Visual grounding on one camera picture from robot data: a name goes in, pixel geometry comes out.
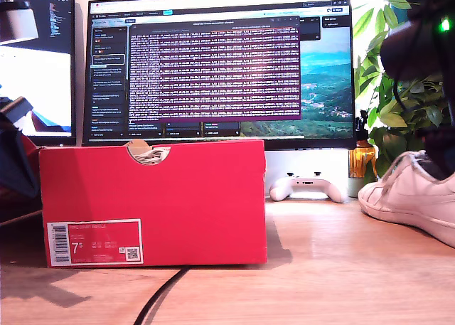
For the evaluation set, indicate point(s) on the wide black computer monitor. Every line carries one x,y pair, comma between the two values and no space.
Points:
327,90

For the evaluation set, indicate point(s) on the red cardboard shoebox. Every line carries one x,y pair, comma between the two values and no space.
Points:
177,204

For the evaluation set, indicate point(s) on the small pale green pot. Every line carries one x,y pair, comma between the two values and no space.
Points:
355,188

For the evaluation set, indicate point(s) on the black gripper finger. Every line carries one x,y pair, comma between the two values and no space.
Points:
444,161
14,161

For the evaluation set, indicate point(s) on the black monitor showing code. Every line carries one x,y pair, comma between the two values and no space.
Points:
57,19

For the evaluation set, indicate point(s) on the white leather sneaker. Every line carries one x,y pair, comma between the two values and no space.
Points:
401,200
151,156

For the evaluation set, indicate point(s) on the brown cardboard box insert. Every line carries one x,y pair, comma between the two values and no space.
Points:
136,147

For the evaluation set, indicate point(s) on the red shoebox lid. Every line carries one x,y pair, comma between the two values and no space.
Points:
32,148

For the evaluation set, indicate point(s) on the amber pump bottle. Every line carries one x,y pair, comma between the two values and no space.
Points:
359,161

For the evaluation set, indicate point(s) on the green leafy houseplant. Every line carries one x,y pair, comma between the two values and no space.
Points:
391,118

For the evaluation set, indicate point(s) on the white game controller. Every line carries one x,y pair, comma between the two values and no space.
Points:
284,191

